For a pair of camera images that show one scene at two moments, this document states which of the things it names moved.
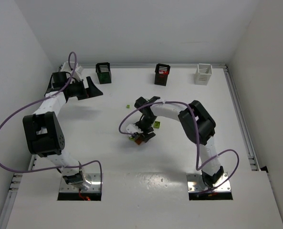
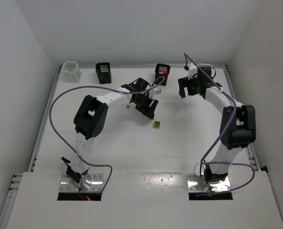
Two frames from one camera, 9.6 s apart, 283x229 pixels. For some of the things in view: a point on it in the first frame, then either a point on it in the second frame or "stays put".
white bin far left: (73, 72) stays put
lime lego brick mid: (156, 124) stays put
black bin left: (104, 72) stays put
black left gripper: (85, 88) -> (146, 107)
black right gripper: (147, 131) -> (187, 85)
